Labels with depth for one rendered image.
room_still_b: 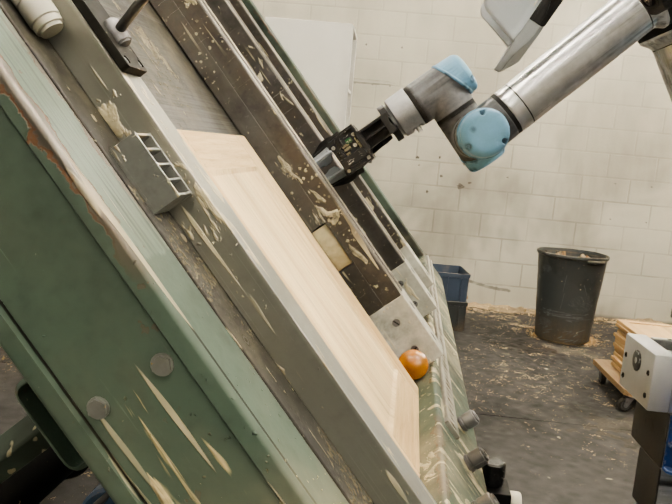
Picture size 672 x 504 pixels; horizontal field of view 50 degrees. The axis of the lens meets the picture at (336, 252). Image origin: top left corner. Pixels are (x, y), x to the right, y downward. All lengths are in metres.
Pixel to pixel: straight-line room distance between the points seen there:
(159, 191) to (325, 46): 4.30
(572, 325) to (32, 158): 5.13
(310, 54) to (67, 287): 4.51
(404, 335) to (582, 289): 4.22
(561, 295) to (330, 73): 2.24
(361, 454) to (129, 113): 0.39
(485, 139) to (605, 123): 5.42
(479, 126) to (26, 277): 0.79
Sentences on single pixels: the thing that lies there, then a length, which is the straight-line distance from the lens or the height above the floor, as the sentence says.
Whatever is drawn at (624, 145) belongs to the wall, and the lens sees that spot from 6.58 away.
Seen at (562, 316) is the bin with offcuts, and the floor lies 0.21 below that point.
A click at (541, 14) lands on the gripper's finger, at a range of 0.71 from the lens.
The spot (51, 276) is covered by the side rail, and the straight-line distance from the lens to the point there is 0.49.
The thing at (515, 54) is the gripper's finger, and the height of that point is 1.36.
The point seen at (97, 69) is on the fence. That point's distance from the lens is 0.74.
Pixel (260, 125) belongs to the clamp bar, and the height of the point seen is 1.28.
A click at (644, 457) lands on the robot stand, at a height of 0.80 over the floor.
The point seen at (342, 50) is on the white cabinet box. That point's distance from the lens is 4.92.
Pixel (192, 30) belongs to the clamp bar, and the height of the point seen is 1.43.
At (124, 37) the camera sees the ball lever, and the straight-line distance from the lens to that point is 0.75.
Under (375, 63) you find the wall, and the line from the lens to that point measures 6.31.
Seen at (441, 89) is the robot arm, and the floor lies 1.37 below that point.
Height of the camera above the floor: 1.26
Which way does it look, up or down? 8 degrees down
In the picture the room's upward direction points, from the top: 5 degrees clockwise
